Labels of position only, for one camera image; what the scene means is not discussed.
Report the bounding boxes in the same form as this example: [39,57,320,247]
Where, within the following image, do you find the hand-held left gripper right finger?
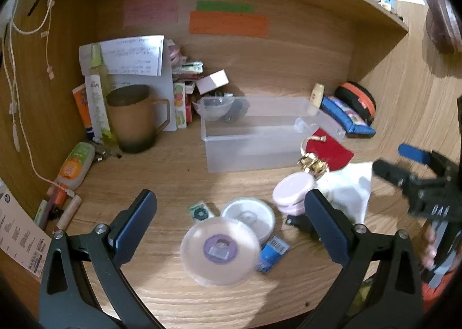
[299,188,424,329]

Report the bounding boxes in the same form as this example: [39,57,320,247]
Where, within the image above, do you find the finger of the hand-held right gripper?
[398,144,434,165]
[372,159,421,190]

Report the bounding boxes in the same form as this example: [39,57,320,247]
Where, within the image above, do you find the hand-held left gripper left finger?
[38,189,163,329]

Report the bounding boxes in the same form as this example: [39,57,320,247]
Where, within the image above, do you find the white cloth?
[318,161,373,225]

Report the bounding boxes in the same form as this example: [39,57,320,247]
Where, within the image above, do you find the pink round desktop vacuum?
[272,172,317,215]

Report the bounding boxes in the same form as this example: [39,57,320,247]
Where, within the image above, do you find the red fabric pouch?
[305,128,355,171]

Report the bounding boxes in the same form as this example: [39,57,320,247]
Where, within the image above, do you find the clear round jar purple label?
[179,216,261,286]

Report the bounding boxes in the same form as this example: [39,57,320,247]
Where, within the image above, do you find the clear plastic storage box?
[200,96,346,174]

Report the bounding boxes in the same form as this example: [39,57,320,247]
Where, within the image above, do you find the wooden desktop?
[36,1,462,329]

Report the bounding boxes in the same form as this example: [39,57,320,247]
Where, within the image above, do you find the person's right hand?
[420,227,439,272]

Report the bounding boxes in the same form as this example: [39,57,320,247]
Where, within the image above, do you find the black clip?
[286,214,322,241]

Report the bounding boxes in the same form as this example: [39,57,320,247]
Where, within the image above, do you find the blue packet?
[257,235,291,272]

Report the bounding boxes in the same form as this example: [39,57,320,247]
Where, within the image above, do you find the small green packet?
[187,201,214,221]

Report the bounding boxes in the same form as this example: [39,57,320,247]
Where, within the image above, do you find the cream lip balm stick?
[56,195,83,232]

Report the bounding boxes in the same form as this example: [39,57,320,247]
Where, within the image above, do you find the blue patchwork pencil case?
[321,96,377,135]

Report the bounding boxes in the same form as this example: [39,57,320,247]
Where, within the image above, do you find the white round lid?
[221,198,276,244]

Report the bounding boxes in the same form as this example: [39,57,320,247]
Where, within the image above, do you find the black orange round case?
[334,82,377,126]

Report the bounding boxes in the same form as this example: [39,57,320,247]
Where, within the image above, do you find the orange green tube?
[46,141,96,207]

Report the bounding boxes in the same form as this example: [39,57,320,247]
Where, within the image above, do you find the brown mug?
[105,84,171,154]

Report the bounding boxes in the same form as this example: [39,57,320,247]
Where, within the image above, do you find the cream bottle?
[308,84,325,117]

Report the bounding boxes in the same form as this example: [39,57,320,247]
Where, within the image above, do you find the printed paper receipt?
[0,179,52,277]

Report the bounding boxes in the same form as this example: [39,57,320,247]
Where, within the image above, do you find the fruit print box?
[173,82,193,129]

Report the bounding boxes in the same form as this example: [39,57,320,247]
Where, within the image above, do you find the pale green spray bottle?
[87,44,120,151]

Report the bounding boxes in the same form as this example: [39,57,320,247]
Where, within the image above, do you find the clear plastic bowl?
[192,96,234,121]

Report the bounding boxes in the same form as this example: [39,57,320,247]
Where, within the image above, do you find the brown round object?
[425,0,462,55]

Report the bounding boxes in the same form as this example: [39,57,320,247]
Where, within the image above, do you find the wooden desk hutch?
[0,0,410,189]

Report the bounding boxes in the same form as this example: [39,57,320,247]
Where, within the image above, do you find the small white box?
[195,69,230,95]

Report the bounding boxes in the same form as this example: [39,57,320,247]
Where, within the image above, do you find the stack of small packets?
[172,60,203,81]

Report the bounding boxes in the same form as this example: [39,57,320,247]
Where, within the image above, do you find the white handwritten paper sheet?
[79,35,165,77]

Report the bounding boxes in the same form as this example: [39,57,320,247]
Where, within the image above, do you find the pink plastic packets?
[164,38,185,70]

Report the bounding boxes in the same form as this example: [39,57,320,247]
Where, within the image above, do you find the pink sticky note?
[123,0,180,28]

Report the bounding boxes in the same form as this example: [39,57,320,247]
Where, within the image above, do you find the orange sticky note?
[189,11,269,39]

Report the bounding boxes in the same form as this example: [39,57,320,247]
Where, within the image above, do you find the green sticky note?
[196,1,254,14]

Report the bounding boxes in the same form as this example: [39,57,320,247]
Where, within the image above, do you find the white cord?
[2,0,75,195]

